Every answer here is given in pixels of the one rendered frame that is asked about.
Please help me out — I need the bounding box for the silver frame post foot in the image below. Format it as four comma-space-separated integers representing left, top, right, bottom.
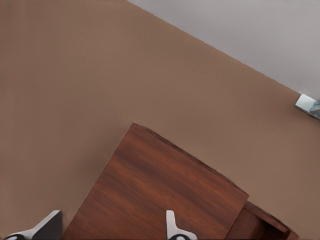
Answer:
293, 93, 320, 120

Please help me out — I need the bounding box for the dark wooden box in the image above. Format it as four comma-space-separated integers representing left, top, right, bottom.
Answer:
59, 122, 300, 240

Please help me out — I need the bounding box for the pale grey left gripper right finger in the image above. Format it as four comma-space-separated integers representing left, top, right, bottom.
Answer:
165, 209, 199, 240

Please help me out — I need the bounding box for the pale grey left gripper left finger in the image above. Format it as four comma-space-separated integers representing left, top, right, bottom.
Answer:
4, 209, 63, 240

